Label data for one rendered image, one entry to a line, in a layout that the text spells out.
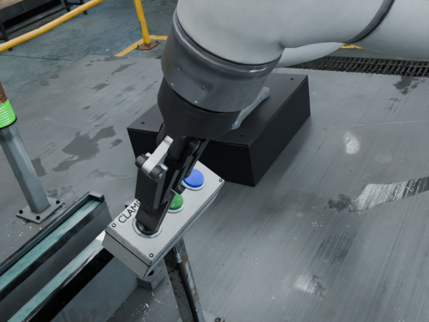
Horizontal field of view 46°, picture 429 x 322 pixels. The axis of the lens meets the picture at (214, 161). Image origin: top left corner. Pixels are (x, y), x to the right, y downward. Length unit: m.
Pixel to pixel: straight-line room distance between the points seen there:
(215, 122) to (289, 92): 0.80
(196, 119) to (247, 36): 0.10
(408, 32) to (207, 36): 0.15
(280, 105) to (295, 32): 0.81
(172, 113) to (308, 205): 0.64
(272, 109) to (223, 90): 0.77
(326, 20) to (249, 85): 0.08
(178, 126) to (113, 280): 0.49
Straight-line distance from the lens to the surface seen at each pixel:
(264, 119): 1.11
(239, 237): 0.97
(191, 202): 0.66
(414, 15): 0.39
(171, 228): 0.63
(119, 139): 1.40
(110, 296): 0.88
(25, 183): 1.16
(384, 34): 0.39
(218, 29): 0.35
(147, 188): 0.49
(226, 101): 0.39
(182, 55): 0.38
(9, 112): 1.09
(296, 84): 1.25
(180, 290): 0.76
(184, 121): 0.42
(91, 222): 0.95
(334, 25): 0.36
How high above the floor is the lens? 1.44
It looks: 32 degrees down
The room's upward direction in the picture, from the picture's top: 11 degrees counter-clockwise
